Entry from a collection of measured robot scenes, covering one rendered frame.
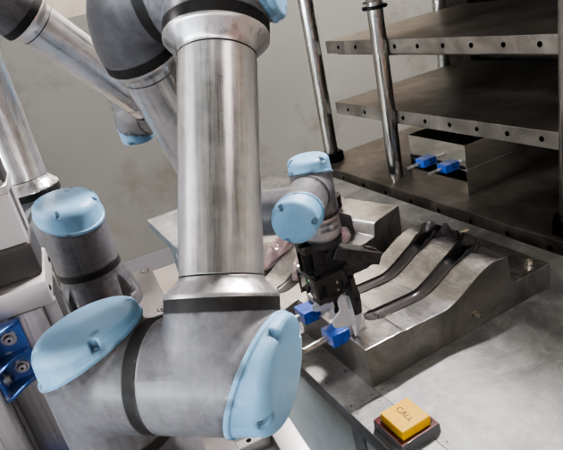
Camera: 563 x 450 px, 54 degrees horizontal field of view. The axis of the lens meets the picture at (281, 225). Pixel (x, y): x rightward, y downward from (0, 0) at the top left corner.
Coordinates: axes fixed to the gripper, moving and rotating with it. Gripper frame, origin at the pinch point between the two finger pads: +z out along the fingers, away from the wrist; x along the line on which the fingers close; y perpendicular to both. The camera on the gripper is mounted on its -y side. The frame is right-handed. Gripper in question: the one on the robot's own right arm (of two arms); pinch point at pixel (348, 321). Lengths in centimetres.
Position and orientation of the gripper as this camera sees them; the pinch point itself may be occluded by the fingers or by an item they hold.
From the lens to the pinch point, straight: 113.2
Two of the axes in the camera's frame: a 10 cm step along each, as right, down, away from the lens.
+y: -8.6, 3.5, -3.7
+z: 2.0, 9.0, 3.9
